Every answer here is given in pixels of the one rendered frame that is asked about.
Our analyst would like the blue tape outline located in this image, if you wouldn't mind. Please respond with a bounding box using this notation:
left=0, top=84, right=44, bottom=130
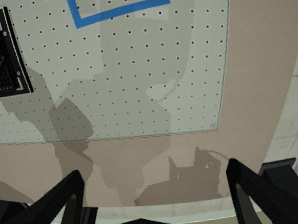
left=67, top=0, right=170, bottom=28

